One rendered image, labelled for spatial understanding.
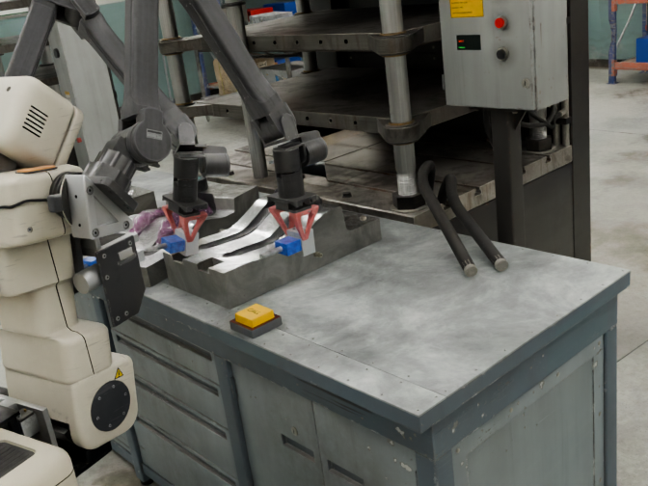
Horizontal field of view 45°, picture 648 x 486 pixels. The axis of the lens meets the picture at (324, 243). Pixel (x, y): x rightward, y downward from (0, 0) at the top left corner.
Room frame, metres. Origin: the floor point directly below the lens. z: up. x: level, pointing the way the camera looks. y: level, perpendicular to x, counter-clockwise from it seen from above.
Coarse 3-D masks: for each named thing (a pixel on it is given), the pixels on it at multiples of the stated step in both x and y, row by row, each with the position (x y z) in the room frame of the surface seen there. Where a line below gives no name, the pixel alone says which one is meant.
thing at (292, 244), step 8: (288, 232) 1.65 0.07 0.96; (296, 232) 1.63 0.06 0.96; (312, 232) 1.64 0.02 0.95; (280, 240) 1.63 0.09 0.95; (288, 240) 1.62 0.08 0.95; (296, 240) 1.62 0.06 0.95; (312, 240) 1.64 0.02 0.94; (280, 248) 1.61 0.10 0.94; (288, 248) 1.60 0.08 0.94; (296, 248) 1.61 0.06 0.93; (304, 248) 1.62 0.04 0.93; (312, 248) 1.64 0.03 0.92; (264, 256) 1.58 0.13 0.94
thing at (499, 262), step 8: (464, 208) 1.90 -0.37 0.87; (456, 216) 1.90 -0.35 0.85; (464, 216) 1.86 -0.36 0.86; (464, 224) 1.84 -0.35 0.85; (472, 224) 1.82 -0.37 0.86; (472, 232) 1.79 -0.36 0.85; (480, 232) 1.77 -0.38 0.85; (480, 240) 1.74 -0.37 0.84; (488, 240) 1.73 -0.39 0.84; (480, 248) 1.74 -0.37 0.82; (488, 248) 1.70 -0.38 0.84; (496, 248) 1.70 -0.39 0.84; (488, 256) 1.69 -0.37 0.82; (496, 256) 1.66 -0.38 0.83; (496, 264) 1.64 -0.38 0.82; (504, 264) 1.64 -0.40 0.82
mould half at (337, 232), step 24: (336, 216) 1.86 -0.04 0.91; (360, 216) 1.99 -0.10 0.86; (240, 240) 1.86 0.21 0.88; (336, 240) 1.85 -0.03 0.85; (360, 240) 1.90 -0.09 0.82; (168, 264) 1.82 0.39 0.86; (192, 264) 1.73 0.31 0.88; (240, 264) 1.67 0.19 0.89; (264, 264) 1.71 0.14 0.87; (288, 264) 1.75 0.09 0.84; (312, 264) 1.80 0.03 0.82; (192, 288) 1.75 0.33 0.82; (216, 288) 1.67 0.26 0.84; (240, 288) 1.66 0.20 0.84; (264, 288) 1.70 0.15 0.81
